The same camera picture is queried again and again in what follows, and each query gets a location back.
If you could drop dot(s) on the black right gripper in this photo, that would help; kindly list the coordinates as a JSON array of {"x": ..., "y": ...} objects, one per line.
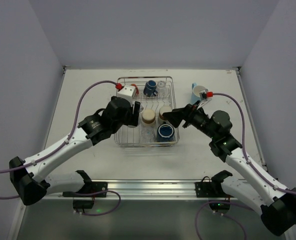
[{"x": 188, "y": 116}]

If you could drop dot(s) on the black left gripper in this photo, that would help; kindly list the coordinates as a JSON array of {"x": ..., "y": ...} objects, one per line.
[{"x": 135, "y": 113}]

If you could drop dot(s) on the cream brown cup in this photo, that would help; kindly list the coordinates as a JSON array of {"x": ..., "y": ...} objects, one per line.
[
  {"x": 164, "y": 109},
  {"x": 148, "y": 118}
]

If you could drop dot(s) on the light blue faceted mug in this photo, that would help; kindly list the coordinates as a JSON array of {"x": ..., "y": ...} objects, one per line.
[{"x": 195, "y": 93}]

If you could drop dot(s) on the dark blue mug front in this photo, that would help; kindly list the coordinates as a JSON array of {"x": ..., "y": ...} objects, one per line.
[{"x": 165, "y": 133}]

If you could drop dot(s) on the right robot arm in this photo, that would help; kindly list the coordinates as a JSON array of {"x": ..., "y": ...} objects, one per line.
[{"x": 272, "y": 200}]

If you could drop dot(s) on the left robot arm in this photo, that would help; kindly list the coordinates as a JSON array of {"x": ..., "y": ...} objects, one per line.
[{"x": 31, "y": 176}]

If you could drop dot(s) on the dark blue cup rear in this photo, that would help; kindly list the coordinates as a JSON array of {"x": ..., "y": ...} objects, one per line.
[{"x": 150, "y": 89}]

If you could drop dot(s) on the orange cup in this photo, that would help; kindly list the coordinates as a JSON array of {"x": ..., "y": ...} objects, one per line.
[{"x": 136, "y": 92}]

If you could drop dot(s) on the clear glass rear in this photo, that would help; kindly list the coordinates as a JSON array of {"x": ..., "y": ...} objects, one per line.
[{"x": 161, "y": 89}]

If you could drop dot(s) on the right black controller box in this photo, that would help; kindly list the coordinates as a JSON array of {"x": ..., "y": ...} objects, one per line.
[{"x": 219, "y": 207}]

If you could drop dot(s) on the black controller box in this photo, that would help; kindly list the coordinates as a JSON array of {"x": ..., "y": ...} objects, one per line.
[
  {"x": 219, "y": 207},
  {"x": 83, "y": 204}
]

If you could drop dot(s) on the left black controller box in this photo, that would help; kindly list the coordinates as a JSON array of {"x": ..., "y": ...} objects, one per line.
[{"x": 83, "y": 204}]

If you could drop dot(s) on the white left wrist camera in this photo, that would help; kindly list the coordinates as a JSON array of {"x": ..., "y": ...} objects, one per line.
[{"x": 128, "y": 93}]

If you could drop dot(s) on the wire dish rack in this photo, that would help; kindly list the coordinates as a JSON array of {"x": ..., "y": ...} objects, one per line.
[{"x": 129, "y": 137}]

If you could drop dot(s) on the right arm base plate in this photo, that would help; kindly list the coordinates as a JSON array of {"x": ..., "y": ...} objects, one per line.
[{"x": 209, "y": 188}]

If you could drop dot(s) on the aluminium mounting rail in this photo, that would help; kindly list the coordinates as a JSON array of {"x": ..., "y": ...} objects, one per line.
[{"x": 151, "y": 189}]

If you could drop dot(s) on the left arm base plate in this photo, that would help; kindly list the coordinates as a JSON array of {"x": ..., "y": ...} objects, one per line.
[{"x": 92, "y": 189}]

